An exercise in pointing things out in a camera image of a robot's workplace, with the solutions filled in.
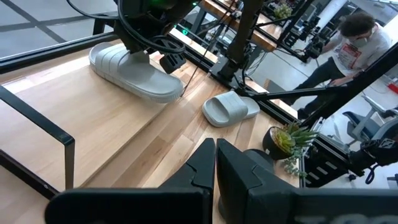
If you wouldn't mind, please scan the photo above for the grey legged office chair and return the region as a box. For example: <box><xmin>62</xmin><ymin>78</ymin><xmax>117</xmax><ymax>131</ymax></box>
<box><xmin>341</xmin><ymin>95</ymin><xmax>398</xmax><ymax>147</ymax></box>

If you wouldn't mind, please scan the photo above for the wooden shelf with black frame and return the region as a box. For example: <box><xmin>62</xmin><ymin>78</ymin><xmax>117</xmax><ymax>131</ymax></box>
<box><xmin>0</xmin><ymin>39</ymin><xmax>187</xmax><ymax>202</ymax></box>

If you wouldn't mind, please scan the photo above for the black metal table frame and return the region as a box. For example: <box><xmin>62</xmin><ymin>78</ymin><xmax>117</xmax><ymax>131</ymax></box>
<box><xmin>0</xmin><ymin>17</ymin><xmax>398</xmax><ymax>131</ymax></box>

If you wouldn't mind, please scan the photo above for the person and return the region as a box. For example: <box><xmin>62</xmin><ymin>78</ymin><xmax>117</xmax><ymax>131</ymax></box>
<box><xmin>281</xmin><ymin>11</ymin><xmax>393</xmax><ymax>121</ymax></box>

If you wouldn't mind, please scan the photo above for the black slotted box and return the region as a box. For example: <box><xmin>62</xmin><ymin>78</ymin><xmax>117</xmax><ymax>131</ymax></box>
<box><xmin>302</xmin><ymin>136</ymin><xmax>354</xmax><ymax>189</ymax></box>

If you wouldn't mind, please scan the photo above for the light grey rubber slide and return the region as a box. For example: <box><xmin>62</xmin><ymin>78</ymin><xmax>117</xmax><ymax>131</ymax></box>
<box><xmin>88</xmin><ymin>42</ymin><xmax>185</xmax><ymax>104</ymax></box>
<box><xmin>201</xmin><ymin>90</ymin><xmax>261</xmax><ymax>128</ymax></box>

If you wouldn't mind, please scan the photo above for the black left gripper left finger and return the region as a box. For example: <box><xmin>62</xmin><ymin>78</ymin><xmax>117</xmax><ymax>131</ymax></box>
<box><xmin>158</xmin><ymin>138</ymin><xmax>216</xmax><ymax>191</ymax></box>

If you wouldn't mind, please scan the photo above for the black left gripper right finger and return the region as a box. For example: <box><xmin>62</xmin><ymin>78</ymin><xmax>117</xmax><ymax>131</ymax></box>
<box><xmin>216</xmin><ymin>138</ymin><xmax>296</xmax><ymax>224</ymax></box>

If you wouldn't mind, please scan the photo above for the black looped wrist cable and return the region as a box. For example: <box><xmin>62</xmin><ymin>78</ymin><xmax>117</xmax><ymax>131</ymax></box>
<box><xmin>66</xmin><ymin>0</ymin><xmax>187</xmax><ymax>55</ymax></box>

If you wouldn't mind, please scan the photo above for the small succulent in black pot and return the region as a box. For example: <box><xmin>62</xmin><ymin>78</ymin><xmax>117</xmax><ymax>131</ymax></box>
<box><xmin>262</xmin><ymin>121</ymin><xmax>320</xmax><ymax>179</ymax></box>

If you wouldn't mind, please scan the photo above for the small green potted plant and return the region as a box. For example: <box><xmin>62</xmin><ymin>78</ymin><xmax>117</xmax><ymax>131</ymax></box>
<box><xmin>273</xmin><ymin>2</ymin><xmax>294</xmax><ymax>20</ymax></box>

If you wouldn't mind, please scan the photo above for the wooden workbench with black frame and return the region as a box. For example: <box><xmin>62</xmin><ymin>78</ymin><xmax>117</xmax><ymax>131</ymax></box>
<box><xmin>174</xmin><ymin>0</ymin><xmax>315</xmax><ymax>54</ymax></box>

